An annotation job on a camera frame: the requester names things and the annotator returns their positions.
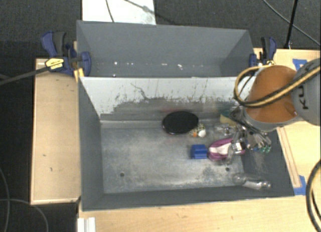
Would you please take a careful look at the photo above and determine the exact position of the clear small glass thing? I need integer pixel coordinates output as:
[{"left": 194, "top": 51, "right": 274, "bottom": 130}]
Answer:
[{"left": 214, "top": 123, "right": 236, "bottom": 135}]

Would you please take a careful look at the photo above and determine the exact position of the yellow and green sponge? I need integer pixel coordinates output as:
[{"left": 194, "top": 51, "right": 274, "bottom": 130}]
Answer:
[{"left": 219, "top": 109, "right": 238, "bottom": 125}]

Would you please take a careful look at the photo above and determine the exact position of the blue small box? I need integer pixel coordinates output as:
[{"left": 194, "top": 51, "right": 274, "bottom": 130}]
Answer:
[{"left": 188, "top": 144, "right": 209, "bottom": 160}]

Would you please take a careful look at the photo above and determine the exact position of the clear glass bottle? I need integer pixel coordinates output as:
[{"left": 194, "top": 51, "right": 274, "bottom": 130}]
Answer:
[{"left": 231, "top": 172, "right": 272, "bottom": 191}]

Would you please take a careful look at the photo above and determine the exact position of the white spotted toy animal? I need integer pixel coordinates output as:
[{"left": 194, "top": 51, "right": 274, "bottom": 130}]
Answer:
[{"left": 189, "top": 123, "right": 207, "bottom": 138}]

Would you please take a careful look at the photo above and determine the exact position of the black flat round disc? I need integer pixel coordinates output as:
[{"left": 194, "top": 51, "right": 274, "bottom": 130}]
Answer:
[{"left": 162, "top": 111, "right": 200, "bottom": 136}]

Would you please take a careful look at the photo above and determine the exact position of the grey metal bin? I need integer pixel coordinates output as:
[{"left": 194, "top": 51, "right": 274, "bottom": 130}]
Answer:
[{"left": 76, "top": 20, "right": 295, "bottom": 211}]

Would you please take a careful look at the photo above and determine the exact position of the pale wood board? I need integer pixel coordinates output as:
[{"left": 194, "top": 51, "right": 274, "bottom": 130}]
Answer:
[{"left": 30, "top": 58, "right": 82, "bottom": 205}]

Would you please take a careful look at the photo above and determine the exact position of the purple and white cloth strap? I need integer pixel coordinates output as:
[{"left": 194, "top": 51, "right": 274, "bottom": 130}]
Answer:
[{"left": 208, "top": 137, "right": 247, "bottom": 162}]

